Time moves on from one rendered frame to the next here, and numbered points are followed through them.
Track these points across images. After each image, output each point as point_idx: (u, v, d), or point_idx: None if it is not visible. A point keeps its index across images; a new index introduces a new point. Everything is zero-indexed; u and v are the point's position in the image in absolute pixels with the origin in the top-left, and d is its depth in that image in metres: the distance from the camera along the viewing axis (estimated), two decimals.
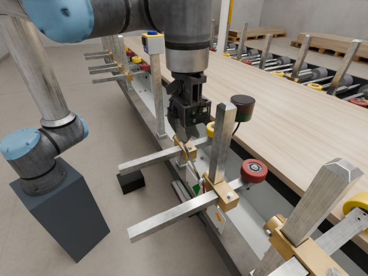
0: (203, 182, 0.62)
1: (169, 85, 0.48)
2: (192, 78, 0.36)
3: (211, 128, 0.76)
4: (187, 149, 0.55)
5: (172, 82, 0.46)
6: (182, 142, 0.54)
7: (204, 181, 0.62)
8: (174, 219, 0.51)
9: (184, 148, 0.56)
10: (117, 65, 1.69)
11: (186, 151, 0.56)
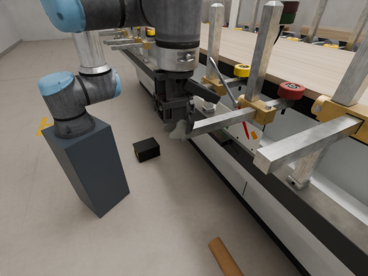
0: (239, 102, 0.65)
1: None
2: (154, 69, 0.40)
3: (239, 67, 0.80)
4: (217, 68, 0.64)
5: None
6: (212, 61, 0.64)
7: (239, 102, 0.65)
8: (224, 122, 0.56)
9: (214, 69, 0.65)
10: (132, 38, 1.73)
11: (217, 70, 0.64)
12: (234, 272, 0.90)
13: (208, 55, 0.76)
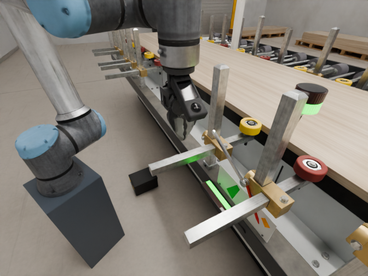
0: (247, 182, 0.55)
1: (200, 97, 0.42)
2: None
3: (246, 125, 0.70)
4: (222, 143, 0.54)
5: (195, 88, 0.43)
6: (215, 135, 0.54)
7: (248, 181, 0.55)
8: (233, 222, 0.46)
9: (218, 143, 0.55)
10: (128, 61, 1.63)
11: (221, 145, 0.54)
12: None
13: (210, 114, 0.66)
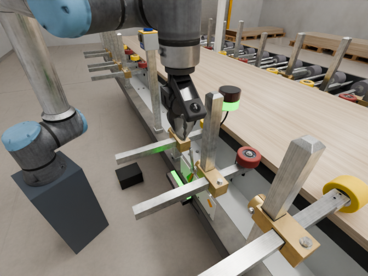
0: (196, 171, 0.66)
1: (200, 97, 0.42)
2: None
3: None
4: (192, 157, 0.53)
5: (195, 88, 0.43)
6: (190, 153, 0.50)
7: (196, 171, 0.66)
8: (175, 199, 0.56)
9: (190, 154, 0.53)
10: (116, 63, 1.73)
11: (191, 157, 0.54)
12: None
13: None
